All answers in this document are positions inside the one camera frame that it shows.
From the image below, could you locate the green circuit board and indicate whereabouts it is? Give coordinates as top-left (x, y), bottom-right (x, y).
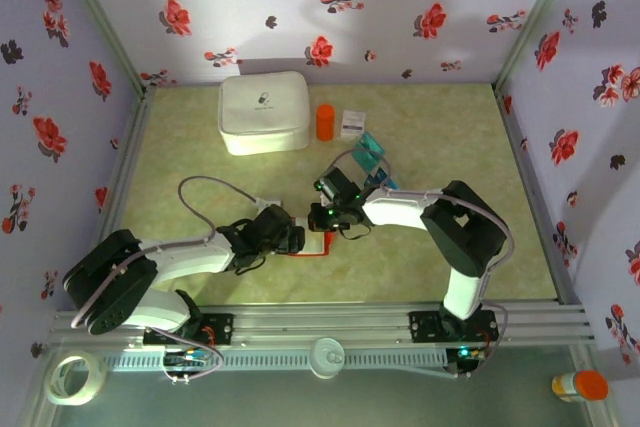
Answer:
top-left (446, 345), bottom-right (487, 379)
top-left (163, 349), bottom-right (212, 369)

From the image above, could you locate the grey left arm cable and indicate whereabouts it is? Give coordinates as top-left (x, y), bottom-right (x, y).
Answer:
top-left (72, 175), bottom-right (266, 329)

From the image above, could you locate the grey base cable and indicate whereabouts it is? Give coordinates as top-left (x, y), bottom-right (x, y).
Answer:
top-left (159, 319), bottom-right (229, 384)
top-left (449, 306), bottom-right (512, 381)

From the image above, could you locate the small white medicine box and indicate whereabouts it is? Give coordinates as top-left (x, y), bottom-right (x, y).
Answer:
top-left (341, 108), bottom-right (367, 140)

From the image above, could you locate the yellow bottle with orange cap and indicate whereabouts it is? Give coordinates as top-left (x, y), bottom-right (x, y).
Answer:
top-left (551, 369), bottom-right (610, 404)

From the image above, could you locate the clear tape roll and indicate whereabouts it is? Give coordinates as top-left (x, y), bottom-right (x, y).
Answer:
top-left (43, 352), bottom-right (108, 407)

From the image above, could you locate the grey right base cable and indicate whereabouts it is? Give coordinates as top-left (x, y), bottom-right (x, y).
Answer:
top-left (449, 306), bottom-right (512, 381)

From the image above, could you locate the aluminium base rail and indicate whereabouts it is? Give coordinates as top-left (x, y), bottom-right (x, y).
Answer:
top-left (48, 301), bottom-right (597, 349)

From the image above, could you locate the aluminium side rail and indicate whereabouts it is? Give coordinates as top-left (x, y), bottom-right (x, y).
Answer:
top-left (492, 82), bottom-right (584, 306)
top-left (74, 86), bottom-right (159, 312)

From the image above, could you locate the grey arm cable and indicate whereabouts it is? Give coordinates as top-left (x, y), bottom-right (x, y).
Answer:
top-left (72, 175), bottom-right (266, 329)
top-left (329, 148), bottom-right (516, 303)

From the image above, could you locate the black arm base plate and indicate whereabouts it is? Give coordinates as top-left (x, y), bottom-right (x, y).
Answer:
top-left (142, 312), bottom-right (236, 347)
top-left (408, 310), bottom-right (501, 345)

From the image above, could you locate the red card holder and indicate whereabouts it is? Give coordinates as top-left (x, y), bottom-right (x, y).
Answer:
top-left (287, 216), bottom-right (337, 259)

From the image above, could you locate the aluminium frame post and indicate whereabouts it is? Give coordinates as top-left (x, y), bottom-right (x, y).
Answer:
top-left (492, 0), bottom-right (587, 96)
top-left (49, 0), bottom-right (157, 98)

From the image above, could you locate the grey right arm cable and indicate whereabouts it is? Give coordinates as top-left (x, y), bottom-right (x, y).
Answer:
top-left (329, 148), bottom-right (516, 303)

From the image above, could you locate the grey left base cable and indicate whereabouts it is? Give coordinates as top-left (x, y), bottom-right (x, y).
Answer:
top-left (159, 319), bottom-right (229, 384)

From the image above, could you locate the white slotted cable duct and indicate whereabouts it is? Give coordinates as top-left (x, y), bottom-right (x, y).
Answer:
top-left (102, 349), bottom-right (450, 373)

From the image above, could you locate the white medicine pouch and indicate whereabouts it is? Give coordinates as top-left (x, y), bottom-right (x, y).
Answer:
top-left (217, 70), bottom-right (312, 156)

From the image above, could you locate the all-orange pill bottle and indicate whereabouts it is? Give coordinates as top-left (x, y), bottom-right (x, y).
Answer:
top-left (315, 103), bottom-right (336, 143)

